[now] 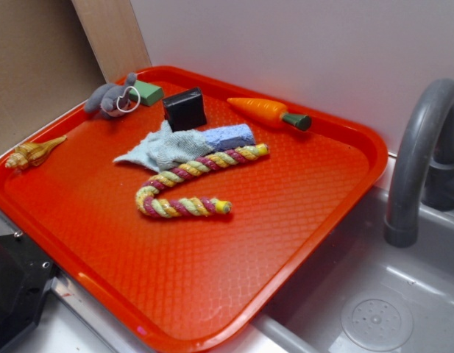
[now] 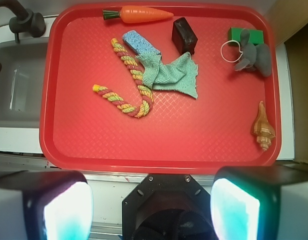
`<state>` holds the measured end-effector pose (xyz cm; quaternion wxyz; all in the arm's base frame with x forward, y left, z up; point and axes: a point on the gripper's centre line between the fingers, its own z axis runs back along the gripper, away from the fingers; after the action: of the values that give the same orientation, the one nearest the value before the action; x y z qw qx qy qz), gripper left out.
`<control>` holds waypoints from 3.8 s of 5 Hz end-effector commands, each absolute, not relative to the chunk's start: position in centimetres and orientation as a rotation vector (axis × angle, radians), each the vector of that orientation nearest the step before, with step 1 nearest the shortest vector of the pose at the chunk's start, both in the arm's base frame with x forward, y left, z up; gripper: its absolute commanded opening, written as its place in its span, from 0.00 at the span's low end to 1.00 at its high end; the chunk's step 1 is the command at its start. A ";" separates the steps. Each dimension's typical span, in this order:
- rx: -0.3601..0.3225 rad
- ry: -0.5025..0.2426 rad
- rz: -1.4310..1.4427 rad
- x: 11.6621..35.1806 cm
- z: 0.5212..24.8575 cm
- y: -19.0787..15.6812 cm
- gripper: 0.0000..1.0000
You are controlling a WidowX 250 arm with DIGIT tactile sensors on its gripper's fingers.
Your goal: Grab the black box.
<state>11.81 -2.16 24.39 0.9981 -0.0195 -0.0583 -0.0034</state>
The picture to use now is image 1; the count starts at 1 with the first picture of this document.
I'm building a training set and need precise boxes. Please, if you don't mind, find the grey plush toy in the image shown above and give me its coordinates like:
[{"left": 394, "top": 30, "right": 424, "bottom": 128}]
[{"left": 83, "top": 73, "right": 141, "bottom": 120}]

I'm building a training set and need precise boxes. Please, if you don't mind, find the green rectangular block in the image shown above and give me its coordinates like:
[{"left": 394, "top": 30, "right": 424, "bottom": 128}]
[{"left": 130, "top": 80, "right": 164, "bottom": 107}]

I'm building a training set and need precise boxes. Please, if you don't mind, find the wooden board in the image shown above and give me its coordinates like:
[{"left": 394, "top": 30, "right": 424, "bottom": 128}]
[{"left": 72, "top": 0, "right": 152, "bottom": 82}]

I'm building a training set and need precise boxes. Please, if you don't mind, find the blue sponge block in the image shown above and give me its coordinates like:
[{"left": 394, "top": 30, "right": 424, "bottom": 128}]
[{"left": 201, "top": 124, "right": 256, "bottom": 151}]

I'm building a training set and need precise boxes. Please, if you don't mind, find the tan seashell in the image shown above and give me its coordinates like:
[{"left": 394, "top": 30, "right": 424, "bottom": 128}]
[{"left": 4, "top": 135, "right": 67, "bottom": 170}]

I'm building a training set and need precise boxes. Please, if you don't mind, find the light blue cloth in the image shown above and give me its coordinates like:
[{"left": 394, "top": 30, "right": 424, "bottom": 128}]
[{"left": 113, "top": 121, "right": 213, "bottom": 172}]

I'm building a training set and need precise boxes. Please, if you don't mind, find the grey toy sink basin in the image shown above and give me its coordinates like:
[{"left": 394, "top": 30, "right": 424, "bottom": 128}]
[{"left": 254, "top": 188, "right": 454, "bottom": 352}]

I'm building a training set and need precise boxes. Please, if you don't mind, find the striped rope candy cane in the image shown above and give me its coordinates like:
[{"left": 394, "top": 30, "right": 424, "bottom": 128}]
[{"left": 135, "top": 143, "right": 269, "bottom": 218}]

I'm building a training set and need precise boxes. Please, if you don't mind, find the orange toy carrot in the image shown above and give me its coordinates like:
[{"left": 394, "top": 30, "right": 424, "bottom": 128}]
[{"left": 227, "top": 97, "right": 312, "bottom": 132}]

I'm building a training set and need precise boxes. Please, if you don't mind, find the grey toy faucet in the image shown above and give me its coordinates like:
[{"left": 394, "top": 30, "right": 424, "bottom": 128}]
[{"left": 384, "top": 79, "right": 454, "bottom": 248}]

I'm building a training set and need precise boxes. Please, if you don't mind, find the red plastic tray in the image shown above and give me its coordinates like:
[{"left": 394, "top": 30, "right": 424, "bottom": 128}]
[{"left": 0, "top": 65, "right": 389, "bottom": 353}]

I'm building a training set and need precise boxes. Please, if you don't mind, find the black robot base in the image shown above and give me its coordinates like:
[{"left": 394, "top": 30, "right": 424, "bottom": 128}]
[{"left": 0, "top": 231, "right": 56, "bottom": 352}]

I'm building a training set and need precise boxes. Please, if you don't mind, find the black box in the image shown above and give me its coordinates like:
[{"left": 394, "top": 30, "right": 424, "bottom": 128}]
[{"left": 162, "top": 88, "right": 207, "bottom": 132}]

